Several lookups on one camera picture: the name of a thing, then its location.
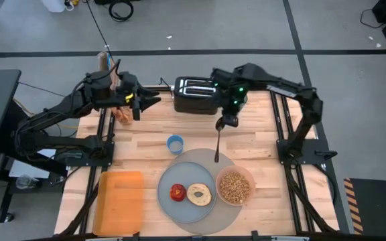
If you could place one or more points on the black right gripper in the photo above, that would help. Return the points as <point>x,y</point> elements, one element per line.
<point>233,115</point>

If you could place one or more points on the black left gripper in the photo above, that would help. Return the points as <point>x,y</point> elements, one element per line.
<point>136,107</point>

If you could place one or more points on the orange plastic bagel bag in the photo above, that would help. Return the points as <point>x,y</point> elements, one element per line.
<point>122,115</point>

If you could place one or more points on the metal spoon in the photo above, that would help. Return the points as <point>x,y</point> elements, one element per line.
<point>217,147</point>

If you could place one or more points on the plain bagel half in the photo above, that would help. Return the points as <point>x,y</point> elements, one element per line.
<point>193,198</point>

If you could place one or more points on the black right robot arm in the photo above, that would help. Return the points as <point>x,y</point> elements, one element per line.
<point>280,83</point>

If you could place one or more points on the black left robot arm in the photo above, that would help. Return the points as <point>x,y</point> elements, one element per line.
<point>79,100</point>

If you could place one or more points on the black two-slot toaster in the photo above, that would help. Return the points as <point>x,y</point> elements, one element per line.
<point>193,103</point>

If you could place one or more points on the pink bowl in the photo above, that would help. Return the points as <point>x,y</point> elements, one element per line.
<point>235,167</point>

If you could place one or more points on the blue cup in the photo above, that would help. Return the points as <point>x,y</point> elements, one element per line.
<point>175,145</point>

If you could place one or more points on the cereal rings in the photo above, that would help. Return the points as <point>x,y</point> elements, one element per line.
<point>235,187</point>

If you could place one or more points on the round grey placemat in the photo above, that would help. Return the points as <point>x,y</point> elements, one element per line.
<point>220,217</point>

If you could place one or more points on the grey plate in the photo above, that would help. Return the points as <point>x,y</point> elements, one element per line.
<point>179,209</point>

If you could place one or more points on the orange tray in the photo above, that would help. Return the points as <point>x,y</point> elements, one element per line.
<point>117,204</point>

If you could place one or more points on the white bucket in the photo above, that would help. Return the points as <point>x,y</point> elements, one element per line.
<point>54,5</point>

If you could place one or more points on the white paper sheet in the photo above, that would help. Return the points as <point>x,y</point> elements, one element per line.
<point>22,169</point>

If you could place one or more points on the clear plastic bag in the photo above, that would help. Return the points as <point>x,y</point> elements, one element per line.
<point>27,181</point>

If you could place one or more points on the black hazard striped floor mat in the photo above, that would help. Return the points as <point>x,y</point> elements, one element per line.
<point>377,204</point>

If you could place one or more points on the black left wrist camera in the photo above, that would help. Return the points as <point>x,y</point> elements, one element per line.
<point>126,80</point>

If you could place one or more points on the black table rail frame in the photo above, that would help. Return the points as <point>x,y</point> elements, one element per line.
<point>166,239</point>

